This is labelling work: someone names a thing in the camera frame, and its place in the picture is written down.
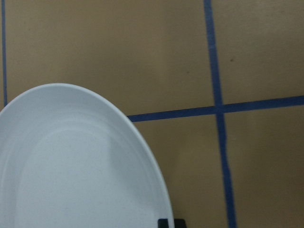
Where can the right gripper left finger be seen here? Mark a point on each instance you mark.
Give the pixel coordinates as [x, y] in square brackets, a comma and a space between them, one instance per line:
[163, 223]

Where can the blue plate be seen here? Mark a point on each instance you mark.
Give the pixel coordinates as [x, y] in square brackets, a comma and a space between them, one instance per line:
[70, 159]

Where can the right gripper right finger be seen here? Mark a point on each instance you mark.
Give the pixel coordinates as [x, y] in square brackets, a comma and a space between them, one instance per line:
[179, 223]

